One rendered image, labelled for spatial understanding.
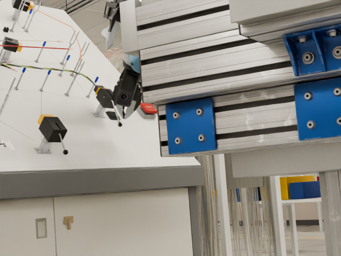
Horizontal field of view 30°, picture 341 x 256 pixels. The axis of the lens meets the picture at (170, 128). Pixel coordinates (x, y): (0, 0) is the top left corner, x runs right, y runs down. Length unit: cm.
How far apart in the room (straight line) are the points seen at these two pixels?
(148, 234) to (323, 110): 116
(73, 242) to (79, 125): 39
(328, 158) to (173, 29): 32
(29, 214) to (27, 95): 45
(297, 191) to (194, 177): 299
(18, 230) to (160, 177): 51
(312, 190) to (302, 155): 405
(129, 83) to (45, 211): 45
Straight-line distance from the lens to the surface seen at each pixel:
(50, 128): 175
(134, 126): 217
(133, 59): 172
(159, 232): 206
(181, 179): 208
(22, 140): 183
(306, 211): 1200
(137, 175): 195
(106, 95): 206
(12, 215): 173
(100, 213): 190
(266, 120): 100
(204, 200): 262
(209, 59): 100
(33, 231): 176
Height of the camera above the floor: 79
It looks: 6 degrees up
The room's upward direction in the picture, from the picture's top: 4 degrees counter-clockwise
